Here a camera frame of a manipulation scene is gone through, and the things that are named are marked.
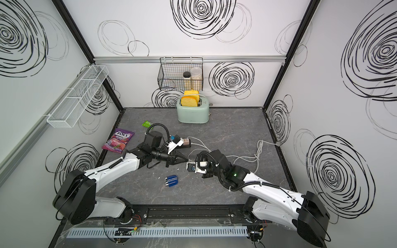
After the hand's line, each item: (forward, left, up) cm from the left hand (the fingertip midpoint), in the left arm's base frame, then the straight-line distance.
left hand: (186, 160), depth 76 cm
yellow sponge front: (+39, +2, +4) cm, 39 cm away
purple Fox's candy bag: (+19, +46, -14) cm, 52 cm away
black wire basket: (+52, +14, +14) cm, 56 cm away
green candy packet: (+33, +31, -14) cm, 48 cm away
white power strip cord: (+10, -38, -15) cm, 42 cm away
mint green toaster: (+38, -5, -8) cm, 39 cm away
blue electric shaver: (-6, +8, -13) cm, 16 cm away
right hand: (0, -6, 0) cm, 6 cm away
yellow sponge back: (+46, 0, +5) cm, 46 cm away
